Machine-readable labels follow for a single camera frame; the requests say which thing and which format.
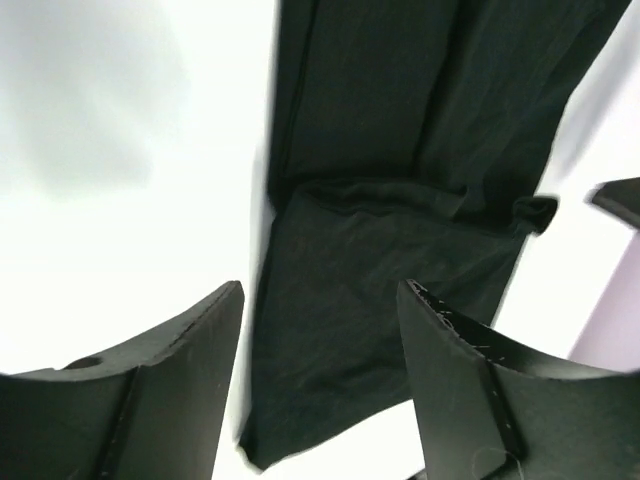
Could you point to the black t-shirt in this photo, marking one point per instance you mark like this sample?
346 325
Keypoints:
408 140

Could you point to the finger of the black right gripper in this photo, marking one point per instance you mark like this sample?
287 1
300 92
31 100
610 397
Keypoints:
620 198

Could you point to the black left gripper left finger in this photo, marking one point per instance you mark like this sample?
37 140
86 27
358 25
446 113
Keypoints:
149 408

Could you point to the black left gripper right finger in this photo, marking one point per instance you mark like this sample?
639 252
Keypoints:
489 407

